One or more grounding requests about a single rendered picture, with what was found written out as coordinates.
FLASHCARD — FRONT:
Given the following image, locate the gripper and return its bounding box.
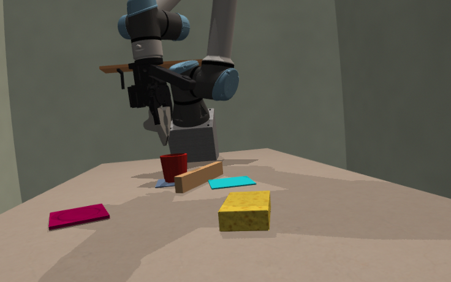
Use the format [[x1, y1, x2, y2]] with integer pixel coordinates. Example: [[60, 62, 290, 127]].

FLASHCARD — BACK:
[[127, 58, 173, 146]]

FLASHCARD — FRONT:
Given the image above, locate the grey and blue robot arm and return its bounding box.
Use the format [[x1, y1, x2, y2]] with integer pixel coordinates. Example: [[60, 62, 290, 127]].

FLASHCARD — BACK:
[[118, 0, 239, 128]]

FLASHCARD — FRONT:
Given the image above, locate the magenta flat rectangular pad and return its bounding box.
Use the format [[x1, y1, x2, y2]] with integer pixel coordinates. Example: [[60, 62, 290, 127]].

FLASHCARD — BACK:
[[48, 204, 110, 231]]

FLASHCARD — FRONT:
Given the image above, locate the yellow sponge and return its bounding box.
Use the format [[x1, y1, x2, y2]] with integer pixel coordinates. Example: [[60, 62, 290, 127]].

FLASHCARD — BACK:
[[218, 191, 271, 232]]

